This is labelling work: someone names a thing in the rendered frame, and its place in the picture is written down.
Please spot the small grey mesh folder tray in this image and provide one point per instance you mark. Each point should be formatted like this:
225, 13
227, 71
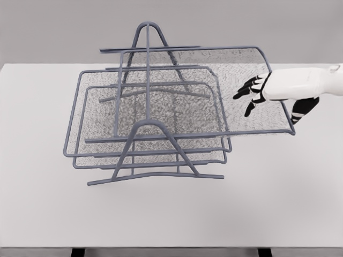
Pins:
85, 162

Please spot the medium grey mesh folder tray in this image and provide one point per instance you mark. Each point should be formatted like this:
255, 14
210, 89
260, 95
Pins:
101, 80

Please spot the large grey mesh folder tray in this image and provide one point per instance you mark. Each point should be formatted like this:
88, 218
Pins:
235, 117

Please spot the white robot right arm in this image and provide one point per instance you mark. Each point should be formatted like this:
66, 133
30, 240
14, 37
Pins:
333, 80

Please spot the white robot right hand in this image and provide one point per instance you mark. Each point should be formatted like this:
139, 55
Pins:
289, 85

